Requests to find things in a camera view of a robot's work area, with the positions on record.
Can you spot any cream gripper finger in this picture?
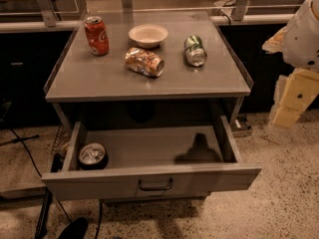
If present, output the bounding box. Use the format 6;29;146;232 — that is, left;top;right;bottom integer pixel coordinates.
262;27;286;54
270;68;319;128

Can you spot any orange can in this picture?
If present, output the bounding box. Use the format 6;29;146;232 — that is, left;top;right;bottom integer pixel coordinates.
125;47;164;78

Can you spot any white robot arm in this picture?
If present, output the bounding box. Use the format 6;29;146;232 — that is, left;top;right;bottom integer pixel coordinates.
262;0;319;128

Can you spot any green soda can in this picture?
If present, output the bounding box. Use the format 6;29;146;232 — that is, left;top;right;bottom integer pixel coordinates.
184;35;207;67

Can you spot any grey open top drawer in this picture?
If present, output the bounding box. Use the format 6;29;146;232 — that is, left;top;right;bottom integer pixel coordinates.
42;116;261;202

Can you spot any red soda can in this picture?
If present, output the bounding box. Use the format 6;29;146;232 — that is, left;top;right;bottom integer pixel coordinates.
85;16;109;56

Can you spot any black can in drawer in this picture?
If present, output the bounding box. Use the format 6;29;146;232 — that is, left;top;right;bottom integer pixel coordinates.
78;142;109;170

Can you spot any small box on floor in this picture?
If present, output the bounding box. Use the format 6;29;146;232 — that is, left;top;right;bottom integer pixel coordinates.
231;115;252;137

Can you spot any white bowl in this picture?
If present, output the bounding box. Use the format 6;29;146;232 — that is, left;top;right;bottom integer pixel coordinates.
129;24;168;49

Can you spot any grey metal cabinet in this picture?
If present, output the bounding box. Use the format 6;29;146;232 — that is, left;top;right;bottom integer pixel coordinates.
46;11;253;120

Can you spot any black foot on floor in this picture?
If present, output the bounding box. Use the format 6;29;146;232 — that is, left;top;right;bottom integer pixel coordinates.
58;217;89;239

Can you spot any black drawer handle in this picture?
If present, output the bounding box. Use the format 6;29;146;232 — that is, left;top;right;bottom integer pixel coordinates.
138;178;173;192

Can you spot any black floor cable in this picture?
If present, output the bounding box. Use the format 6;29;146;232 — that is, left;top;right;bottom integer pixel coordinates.
0;118;73;224

